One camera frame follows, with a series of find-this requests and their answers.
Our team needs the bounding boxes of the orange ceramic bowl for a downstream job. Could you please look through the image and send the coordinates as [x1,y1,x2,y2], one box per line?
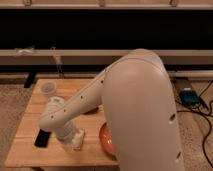
[99,123,116,157]

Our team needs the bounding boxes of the wooden table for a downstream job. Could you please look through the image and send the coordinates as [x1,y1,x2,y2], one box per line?
[5,79,117,168]

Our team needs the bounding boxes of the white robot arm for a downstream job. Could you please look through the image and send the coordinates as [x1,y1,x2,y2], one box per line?
[39,49,185,171]

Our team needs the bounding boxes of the translucent plastic cup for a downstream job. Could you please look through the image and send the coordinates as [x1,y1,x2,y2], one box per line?
[40,82,56,96]

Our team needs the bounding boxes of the black cable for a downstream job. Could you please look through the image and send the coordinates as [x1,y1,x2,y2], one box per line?
[175,79,213,169]

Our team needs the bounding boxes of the white sponge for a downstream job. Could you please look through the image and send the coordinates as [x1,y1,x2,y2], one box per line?
[72,129,85,150]

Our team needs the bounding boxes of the blue power adapter box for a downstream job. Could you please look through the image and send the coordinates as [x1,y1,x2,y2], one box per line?
[179,90,200,106]

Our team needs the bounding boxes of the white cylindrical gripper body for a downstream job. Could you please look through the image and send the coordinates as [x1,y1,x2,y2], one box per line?
[55,121,77,144]

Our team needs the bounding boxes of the black rectangular remote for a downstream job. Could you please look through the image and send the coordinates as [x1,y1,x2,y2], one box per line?
[34,130,51,148]

